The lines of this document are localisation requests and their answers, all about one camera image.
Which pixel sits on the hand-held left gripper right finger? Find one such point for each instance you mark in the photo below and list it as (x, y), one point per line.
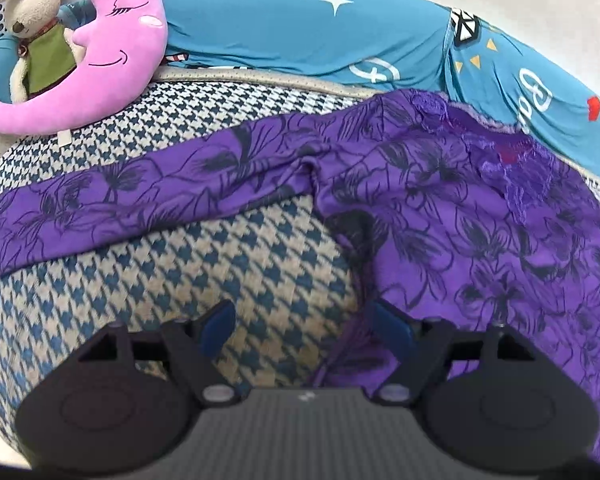
(392, 327)

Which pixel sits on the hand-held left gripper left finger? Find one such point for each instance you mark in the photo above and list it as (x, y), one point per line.
(219, 327)

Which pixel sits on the purple floral shirt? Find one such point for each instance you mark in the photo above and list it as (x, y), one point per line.
(430, 210)

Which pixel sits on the pink moon plush pillow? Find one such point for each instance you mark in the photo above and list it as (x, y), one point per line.
(115, 70)

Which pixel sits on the blue printed bolster cover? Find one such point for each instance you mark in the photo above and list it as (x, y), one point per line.
(280, 25)

